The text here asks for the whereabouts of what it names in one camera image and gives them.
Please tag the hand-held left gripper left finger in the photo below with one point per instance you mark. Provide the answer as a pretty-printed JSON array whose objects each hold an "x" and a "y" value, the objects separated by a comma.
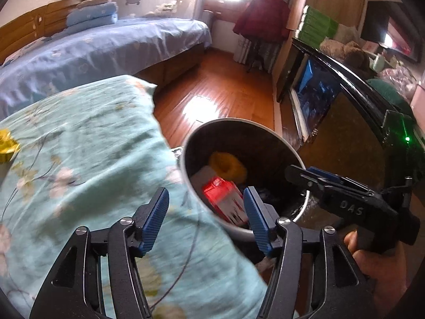
[{"x": 154, "y": 222}]

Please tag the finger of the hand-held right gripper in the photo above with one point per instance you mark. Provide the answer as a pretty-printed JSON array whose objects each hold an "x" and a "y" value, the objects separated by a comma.
[
  {"x": 323, "y": 174},
  {"x": 303, "y": 177}
]

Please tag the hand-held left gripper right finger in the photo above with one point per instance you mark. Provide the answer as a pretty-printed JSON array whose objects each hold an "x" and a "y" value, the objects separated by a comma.
[{"x": 260, "y": 226}]

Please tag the red and white packet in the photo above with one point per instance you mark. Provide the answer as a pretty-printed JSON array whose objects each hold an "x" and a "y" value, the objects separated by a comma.
[{"x": 222, "y": 196}]

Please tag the round trash bin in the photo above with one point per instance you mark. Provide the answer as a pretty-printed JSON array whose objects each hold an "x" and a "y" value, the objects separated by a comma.
[{"x": 259, "y": 149}]

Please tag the orange foam fruit net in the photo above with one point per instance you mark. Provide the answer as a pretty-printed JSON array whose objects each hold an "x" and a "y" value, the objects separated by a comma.
[{"x": 225, "y": 166}]

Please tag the person's right hand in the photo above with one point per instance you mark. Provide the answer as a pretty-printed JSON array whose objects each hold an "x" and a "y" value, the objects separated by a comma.
[{"x": 378, "y": 265}]

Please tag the black glossy cabinet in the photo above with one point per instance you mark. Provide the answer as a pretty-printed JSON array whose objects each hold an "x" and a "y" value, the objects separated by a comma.
[{"x": 315, "y": 86}]

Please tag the dark green cushion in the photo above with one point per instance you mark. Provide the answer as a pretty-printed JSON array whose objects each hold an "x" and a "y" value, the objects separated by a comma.
[{"x": 385, "y": 89}]

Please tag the pink plastic bag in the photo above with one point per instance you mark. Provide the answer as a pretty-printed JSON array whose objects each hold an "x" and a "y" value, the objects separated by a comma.
[{"x": 398, "y": 79}]

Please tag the brown teddy bear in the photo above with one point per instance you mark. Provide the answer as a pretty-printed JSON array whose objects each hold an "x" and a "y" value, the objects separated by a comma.
[{"x": 348, "y": 53}]

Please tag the grey patterned curtain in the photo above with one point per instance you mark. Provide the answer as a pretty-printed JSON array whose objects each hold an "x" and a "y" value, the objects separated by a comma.
[{"x": 240, "y": 51}]

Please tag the stack of green boxes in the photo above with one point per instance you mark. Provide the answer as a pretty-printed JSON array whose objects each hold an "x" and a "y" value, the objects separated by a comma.
[{"x": 315, "y": 23}]

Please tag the black television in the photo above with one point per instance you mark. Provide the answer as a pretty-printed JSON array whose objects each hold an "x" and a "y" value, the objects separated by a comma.
[{"x": 373, "y": 23}]

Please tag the dark red jacket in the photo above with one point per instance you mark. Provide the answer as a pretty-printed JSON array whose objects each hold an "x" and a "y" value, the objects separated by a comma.
[{"x": 262, "y": 16}]

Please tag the yellow foil wrapper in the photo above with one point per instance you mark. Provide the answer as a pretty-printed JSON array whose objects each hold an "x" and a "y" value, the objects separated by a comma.
[{"x": 6, "y": 146}]

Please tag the bed with blue sheet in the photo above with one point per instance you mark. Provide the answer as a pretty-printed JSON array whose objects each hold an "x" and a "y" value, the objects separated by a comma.
[{"x": 116, "y": 50}]

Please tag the blue floral pillow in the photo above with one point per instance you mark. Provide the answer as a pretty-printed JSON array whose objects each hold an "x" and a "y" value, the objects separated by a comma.
[{"x": 30, "y": 48}]

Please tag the folded blue quilt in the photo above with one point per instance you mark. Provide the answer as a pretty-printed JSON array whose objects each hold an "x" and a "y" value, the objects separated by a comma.
[{"x": 89, "y": 15}]

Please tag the wooden headboard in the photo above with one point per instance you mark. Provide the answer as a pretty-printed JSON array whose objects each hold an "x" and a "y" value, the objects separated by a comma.
[{"x": 33, "y": 23}]

